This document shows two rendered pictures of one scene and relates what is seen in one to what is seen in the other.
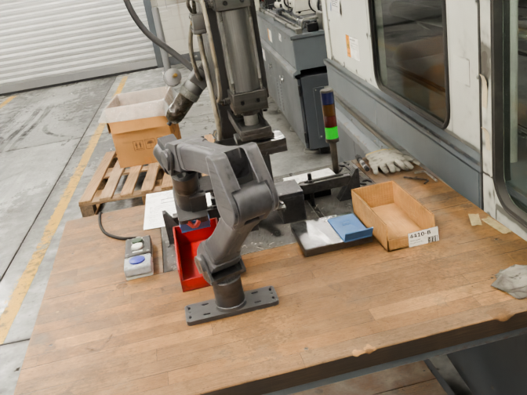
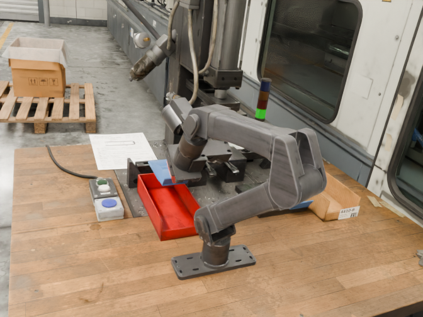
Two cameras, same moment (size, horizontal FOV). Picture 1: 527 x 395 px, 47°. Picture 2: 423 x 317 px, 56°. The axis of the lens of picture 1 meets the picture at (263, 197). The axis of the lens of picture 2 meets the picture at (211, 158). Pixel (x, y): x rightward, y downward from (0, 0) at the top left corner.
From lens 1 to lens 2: 0.57 m
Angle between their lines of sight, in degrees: 18
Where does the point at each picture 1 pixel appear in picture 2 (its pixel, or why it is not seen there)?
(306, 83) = not seen: hidden behind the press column
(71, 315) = (50, 255)
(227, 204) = (290, 187)
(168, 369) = not seen: outside the picture
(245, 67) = (233, 48)
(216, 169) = (289, 152)
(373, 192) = not seen: hidden behind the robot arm
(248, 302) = (230, 260)
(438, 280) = (376, 255)
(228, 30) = (228, 12)
